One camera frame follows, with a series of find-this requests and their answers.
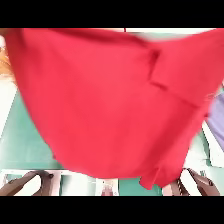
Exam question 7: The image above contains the red T-shirt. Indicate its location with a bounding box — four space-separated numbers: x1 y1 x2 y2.
4 28 224 191

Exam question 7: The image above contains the purple garment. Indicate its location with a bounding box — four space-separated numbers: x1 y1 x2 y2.
205 93 224 153

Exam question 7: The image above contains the orange garment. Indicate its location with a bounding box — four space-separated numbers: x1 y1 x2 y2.
0 44 16 85

